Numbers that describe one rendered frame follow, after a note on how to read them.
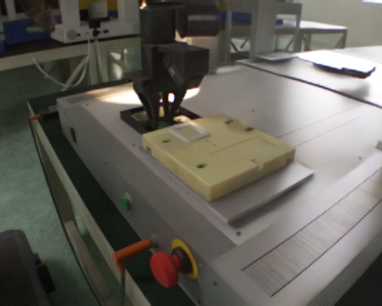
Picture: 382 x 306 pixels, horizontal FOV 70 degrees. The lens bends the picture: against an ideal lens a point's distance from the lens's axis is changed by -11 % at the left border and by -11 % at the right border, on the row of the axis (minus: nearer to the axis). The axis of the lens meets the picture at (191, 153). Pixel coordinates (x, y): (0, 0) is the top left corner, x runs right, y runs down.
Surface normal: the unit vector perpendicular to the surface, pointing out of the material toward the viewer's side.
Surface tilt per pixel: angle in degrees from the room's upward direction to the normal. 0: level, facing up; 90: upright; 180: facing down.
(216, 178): 0
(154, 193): 0
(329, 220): 0
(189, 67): 90
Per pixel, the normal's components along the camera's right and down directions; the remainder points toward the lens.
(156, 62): 0.58, 0.40
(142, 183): 0.00, -0.88
